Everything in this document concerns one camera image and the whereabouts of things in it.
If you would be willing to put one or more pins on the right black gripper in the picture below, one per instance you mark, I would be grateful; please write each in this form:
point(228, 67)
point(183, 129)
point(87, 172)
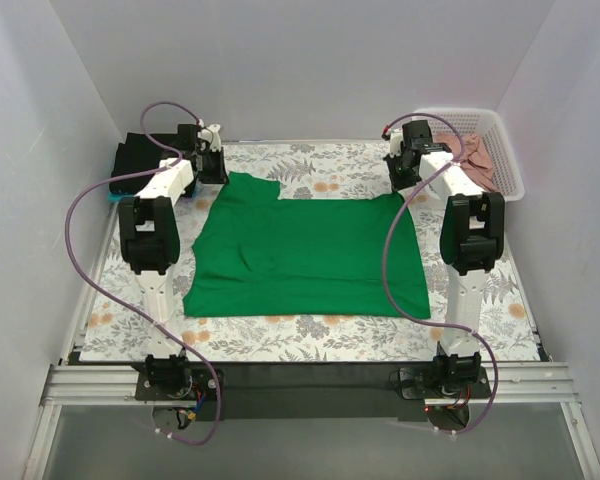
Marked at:
point(400, 173)

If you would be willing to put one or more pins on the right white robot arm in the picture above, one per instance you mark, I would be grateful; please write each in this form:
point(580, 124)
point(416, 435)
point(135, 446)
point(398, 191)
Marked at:
point(471, 242)

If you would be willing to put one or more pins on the white plastic basket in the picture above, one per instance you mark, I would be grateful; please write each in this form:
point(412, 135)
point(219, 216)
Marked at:
point(488, 125)

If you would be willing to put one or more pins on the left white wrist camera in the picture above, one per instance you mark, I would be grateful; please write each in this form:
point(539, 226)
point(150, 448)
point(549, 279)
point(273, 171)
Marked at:
point(209, 138)

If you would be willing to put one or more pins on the folded black t shirt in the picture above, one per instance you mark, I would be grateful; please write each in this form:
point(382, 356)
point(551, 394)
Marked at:
point(135, 154)

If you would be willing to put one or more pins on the pink t shirt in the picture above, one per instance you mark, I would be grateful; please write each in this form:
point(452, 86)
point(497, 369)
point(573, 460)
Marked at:
point(477, 163)

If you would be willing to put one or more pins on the aluminium frame rail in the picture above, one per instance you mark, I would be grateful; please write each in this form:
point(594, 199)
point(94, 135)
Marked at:
point(524, 420)

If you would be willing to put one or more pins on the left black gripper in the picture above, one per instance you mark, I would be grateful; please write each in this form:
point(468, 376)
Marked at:
point(213, 170)

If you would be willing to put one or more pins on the green t shirt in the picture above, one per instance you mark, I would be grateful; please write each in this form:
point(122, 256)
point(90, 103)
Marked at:
point(261, 255)

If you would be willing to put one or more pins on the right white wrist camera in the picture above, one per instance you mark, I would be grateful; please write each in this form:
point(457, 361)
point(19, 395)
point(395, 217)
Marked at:
point(395, 137)

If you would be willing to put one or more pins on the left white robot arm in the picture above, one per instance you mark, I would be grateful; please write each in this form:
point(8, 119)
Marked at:
point(150, 243)

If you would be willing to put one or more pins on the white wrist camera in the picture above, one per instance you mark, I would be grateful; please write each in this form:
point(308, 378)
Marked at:
point(209, 138)
point(395, 137)

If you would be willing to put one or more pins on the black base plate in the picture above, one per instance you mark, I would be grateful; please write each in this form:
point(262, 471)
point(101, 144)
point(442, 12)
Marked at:
point(256, 391)

